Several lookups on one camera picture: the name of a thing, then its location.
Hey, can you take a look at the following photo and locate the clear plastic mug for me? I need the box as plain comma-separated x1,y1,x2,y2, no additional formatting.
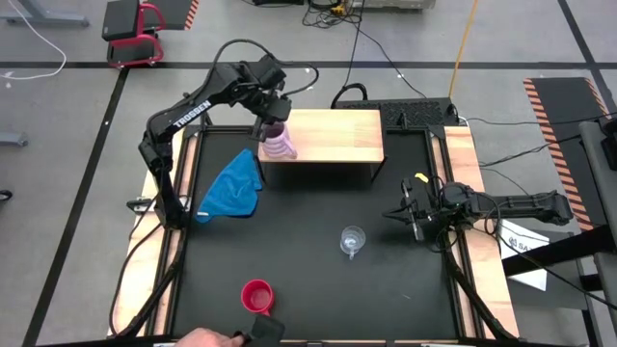
339,225,367,261

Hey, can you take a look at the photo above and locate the wooden shelf with black legs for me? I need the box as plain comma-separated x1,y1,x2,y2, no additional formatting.
255,101,389,185

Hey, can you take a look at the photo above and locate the red and black step stool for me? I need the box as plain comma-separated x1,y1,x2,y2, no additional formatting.
100,0,168,68

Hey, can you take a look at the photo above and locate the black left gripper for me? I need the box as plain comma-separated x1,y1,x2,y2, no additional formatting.
245,86,293,142

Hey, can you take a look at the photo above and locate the light wood side panel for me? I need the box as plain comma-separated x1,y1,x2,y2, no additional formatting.
443,125,521,338
108,125,199,337

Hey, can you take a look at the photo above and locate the blue cloth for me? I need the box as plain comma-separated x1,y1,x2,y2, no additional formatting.
195,147,265,224

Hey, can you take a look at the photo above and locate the tangled black cable bundle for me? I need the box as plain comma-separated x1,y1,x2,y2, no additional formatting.
302,0,363,29

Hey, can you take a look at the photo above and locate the black beam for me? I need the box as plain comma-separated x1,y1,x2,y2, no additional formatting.
500,224,617,279

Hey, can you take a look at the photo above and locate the yellow cable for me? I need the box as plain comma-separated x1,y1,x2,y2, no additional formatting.
447,0,481,99

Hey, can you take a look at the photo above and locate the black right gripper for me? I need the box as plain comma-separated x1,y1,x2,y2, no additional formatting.
383,176,454,242

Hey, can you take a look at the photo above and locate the pink collapsible silicone cup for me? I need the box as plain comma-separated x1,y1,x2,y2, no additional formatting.
259,120,299,160

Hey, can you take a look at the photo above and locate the black perforated case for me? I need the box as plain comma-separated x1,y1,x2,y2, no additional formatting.
332,97,459,129

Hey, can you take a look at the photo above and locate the white cable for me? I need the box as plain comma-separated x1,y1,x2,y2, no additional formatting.
0,0,67,81

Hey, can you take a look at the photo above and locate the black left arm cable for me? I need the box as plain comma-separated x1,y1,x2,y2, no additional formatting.
206,38,320,97

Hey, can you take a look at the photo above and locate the white paper sign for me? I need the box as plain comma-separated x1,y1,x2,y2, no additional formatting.
498,219,550,293

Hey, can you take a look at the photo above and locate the person's hand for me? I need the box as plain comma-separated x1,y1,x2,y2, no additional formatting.
174,327,245,347

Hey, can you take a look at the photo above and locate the red plastic mug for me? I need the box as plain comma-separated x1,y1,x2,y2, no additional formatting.
240,279,276,319

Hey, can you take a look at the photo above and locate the silver box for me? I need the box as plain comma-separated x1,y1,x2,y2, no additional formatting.
351,0,438,11

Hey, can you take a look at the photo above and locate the hazard striped black mat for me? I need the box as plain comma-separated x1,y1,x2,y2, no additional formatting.
161,0,201,31
523,76,613,232

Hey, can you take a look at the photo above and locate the thick black cable loop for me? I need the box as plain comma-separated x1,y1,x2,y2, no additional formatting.
330,82,368,110

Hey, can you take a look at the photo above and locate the black table frame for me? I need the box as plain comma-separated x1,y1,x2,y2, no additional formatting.
161,122,483,344

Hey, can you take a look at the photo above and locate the black and silver clamp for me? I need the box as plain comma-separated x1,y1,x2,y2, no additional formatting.
125,196,155,215

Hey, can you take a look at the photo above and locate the grey table leg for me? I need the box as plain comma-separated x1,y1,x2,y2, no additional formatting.
0,0,91,28

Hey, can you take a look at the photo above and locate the grey metal foot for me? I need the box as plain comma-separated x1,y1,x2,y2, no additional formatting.
0,132,29,147

